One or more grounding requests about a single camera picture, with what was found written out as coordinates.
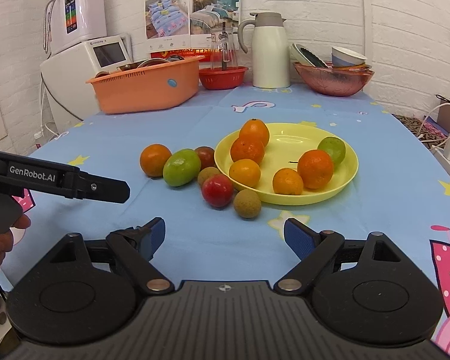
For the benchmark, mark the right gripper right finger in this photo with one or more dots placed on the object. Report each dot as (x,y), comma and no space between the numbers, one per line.
(317,252)

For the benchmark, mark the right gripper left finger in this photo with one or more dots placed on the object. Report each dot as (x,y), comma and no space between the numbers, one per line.
(133,249)

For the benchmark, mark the brown-green round fruit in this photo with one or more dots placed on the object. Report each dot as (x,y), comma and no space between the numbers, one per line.
(247,204)

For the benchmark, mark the red round fruit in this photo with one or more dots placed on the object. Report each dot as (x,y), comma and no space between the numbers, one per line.
(217,191)

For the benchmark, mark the small orange plate front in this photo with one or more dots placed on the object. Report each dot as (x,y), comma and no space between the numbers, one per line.
(287,181)

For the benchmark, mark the large orange plate right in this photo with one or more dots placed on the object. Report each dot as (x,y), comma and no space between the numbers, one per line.
(316,169)

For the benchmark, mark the orange outside plate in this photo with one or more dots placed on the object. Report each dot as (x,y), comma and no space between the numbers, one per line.
(153,159)

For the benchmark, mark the large green fruit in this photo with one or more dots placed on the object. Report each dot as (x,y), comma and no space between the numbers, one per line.
(182,167)

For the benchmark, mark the yellow-orange fruit plate left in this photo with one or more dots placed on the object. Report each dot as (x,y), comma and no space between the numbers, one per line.
(246,172)

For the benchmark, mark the green fruit in plate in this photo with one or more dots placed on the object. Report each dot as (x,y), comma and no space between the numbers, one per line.
(334,147)

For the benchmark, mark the small olive fruit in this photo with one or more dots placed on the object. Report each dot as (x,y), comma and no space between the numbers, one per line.
(206,173)

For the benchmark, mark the blue cartoon tablecloth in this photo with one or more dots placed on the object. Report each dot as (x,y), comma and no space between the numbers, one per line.
(400,190)

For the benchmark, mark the yellow plastic plate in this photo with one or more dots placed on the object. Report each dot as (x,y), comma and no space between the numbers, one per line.
(288,142)

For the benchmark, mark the white water dispenser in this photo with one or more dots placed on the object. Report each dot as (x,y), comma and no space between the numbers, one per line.
(65,77)

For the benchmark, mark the dark red-brown fruit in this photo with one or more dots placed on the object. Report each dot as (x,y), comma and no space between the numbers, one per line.
(207,156)

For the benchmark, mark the orange top of plate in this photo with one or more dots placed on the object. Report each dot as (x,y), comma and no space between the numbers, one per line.
(255,129)

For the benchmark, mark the orange plastic basket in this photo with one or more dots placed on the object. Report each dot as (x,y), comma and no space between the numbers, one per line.
(152,88)

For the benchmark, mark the white water purifier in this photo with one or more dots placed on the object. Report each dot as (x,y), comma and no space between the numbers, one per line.
(69,22)

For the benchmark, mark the small red basket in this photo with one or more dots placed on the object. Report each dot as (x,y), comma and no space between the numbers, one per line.
(218,79)

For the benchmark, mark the stacked white bowls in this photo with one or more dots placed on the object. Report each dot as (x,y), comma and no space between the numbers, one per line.
(341,58)

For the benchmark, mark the white thermos jug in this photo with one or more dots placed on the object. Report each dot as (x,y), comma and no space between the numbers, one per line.
(270,50)

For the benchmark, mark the glass jar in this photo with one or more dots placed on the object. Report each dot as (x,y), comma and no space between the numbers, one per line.
(222,51)

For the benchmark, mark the wall calendar poster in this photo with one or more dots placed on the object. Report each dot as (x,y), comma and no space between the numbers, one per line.
(188,27)

